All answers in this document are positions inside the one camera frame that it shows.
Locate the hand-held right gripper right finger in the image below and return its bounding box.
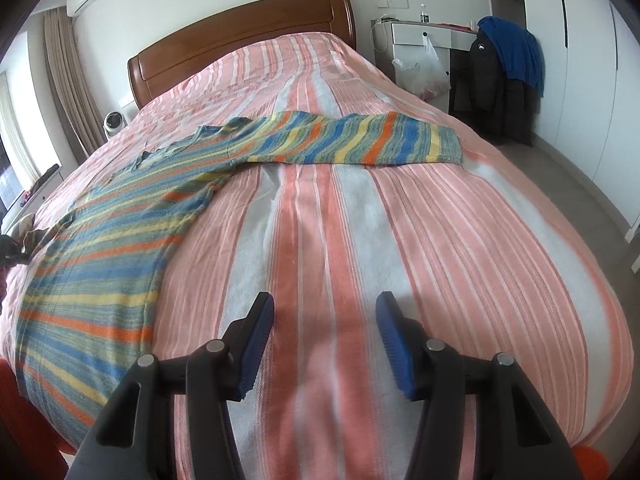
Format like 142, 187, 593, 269
375, 291, 586, 480

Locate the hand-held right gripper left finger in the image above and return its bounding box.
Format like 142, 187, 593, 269
70, 291, 276, 480

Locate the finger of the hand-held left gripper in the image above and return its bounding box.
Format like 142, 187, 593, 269
0, 235, 29, 267

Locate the multicolour striped knit sweater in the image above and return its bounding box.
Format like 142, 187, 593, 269
15, 110, 463, 436

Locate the beige chair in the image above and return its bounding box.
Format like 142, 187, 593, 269
12, 214, 37, 241

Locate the white window bench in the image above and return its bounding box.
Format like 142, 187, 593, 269
0, 160, 66, 231

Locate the window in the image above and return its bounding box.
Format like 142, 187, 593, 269
0, 130, 23, 211

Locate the white sheer curtain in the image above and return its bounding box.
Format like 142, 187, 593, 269
0, 70, 42, 186

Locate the bed with pink striped cover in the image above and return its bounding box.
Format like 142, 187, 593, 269
0, 32, 633, 480

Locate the red cloth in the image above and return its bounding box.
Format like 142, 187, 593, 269
0, 355, 68, 468

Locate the small white fan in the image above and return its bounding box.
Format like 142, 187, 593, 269
102, 111, 128, 141

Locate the brown curtain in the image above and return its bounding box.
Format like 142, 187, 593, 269
42, 10, 108, 161

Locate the clear plastic bag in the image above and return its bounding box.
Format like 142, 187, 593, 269
391, 35, 453, 102

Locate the black puffer jacket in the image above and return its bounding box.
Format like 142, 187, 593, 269
467, 27, 535, 147

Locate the wooden headboard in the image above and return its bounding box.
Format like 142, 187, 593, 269
127, 0, 357, 111

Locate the white desk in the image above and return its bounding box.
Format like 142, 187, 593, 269
371, 17, 481, 116

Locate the blue garment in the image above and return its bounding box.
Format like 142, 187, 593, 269
477, 16, 545, 98

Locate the white wardrobe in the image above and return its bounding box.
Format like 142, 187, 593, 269
482, 0, 640, 241

